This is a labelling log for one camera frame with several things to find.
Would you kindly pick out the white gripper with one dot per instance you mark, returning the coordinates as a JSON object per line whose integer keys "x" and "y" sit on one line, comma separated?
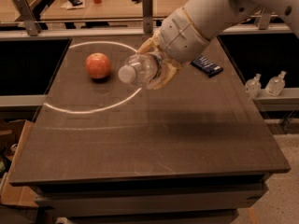
{"x": 180, "y": 36}

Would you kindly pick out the clear plastic water bottle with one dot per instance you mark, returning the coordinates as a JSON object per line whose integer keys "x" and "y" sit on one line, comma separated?
{"x": 141, "y": 70}

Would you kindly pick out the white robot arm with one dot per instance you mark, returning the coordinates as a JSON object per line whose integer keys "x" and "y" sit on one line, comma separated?
{"x": 211, "y": 17}

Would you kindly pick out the small clear sanitizer bottle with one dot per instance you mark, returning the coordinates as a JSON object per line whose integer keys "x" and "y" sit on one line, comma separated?
{"x": 253, "y": 86}

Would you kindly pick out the dark blue snack bar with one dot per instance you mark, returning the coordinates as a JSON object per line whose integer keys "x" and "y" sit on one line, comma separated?
{"x": 206, "y": 66}

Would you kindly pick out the red apple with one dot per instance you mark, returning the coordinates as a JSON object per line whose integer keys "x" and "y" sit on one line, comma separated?
{"x": 98, "y": 65}

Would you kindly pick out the cardboard box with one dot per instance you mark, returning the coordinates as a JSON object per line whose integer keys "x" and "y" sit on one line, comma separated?
{"x": 13, "y": 136}

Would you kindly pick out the middle metal bracket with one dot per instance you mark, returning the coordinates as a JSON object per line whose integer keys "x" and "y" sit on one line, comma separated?
{"x": 147, "y": 15}

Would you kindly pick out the metal bracket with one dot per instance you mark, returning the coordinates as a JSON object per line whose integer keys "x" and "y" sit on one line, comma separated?
{"x": 263, "y": 19}
{"x": 31, "y": 25}
{"x": 147, "y": 15}

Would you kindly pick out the right metal bracket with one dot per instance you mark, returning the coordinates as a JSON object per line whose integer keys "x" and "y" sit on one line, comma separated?
{"x": 263, "y": 19}

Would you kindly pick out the left metal bracket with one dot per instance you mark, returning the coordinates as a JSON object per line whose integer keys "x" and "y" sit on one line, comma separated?
{"x": 31, "y": 25}

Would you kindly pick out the metal rail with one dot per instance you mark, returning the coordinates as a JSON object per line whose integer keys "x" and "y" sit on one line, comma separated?
{"x": 55, "y": 34}

